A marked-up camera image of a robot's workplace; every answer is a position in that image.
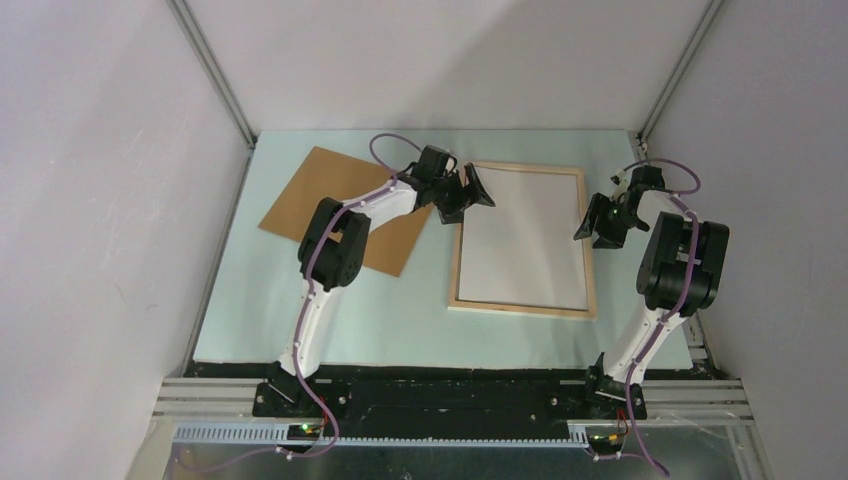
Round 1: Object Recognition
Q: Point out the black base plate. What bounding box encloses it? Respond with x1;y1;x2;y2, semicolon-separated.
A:
252;364;647;440

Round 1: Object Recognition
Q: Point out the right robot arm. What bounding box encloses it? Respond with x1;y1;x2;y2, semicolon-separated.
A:
573;159;730;418

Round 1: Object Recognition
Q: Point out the black and white photo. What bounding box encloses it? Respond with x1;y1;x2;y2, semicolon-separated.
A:
458;165;591;311

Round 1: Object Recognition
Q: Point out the brown backing board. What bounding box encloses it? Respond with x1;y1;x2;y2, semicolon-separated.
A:
258;147;433;277

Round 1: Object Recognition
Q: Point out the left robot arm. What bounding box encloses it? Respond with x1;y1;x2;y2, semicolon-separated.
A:
268;145;496;417

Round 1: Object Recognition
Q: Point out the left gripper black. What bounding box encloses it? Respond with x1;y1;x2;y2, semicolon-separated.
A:
429;163;492;224

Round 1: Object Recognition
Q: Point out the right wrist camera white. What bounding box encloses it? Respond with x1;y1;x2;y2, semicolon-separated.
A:
610;169;629;200

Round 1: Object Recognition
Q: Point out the white cable duct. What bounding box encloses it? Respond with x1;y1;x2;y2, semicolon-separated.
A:
173;422;589;449

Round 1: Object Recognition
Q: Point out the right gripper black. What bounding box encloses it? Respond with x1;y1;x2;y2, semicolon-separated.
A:
574;192;645;249

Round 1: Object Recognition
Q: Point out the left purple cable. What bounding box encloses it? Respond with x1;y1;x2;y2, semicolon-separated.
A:
291;133;425;461

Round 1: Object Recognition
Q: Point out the white wooden picture frame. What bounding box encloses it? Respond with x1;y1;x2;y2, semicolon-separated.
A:
447;160;599;322

